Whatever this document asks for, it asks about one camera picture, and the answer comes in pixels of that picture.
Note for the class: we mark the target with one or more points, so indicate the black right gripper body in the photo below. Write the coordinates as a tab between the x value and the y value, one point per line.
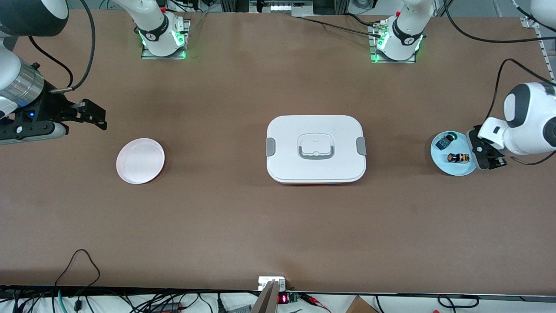
51	105

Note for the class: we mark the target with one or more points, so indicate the orange black push switch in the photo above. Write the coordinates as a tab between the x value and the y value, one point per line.
458	158

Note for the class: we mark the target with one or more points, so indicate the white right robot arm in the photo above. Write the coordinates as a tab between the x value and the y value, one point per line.
156	30

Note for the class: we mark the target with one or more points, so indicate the light blue round plate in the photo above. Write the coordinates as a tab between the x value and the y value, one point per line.
456	169

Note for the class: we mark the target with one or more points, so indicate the pink round plate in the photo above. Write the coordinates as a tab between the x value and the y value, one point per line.
141	161

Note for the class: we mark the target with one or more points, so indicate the brown cardboard piece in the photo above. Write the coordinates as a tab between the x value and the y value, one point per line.
360	306

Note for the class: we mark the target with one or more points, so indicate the white lit device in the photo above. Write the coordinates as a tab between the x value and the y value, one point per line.
291	7

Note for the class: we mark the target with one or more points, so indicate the red black clip lead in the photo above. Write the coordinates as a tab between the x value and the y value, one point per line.
312	299

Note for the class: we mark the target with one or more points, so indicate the red digit display module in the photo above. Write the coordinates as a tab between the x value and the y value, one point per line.
283	298

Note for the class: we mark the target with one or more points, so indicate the grey aluminium bar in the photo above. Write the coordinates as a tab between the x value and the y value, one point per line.
267	300

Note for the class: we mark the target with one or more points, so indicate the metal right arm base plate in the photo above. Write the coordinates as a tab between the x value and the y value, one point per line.
186	26

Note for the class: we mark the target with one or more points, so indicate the aluminium edge rail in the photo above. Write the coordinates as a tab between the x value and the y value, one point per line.
531	22

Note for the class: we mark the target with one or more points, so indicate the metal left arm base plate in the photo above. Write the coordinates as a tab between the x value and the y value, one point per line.
372	52

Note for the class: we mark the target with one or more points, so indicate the aluminium frame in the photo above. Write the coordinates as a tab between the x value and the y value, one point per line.
343	6

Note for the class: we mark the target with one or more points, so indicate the silver metal bracket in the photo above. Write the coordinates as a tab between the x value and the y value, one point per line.
265	282

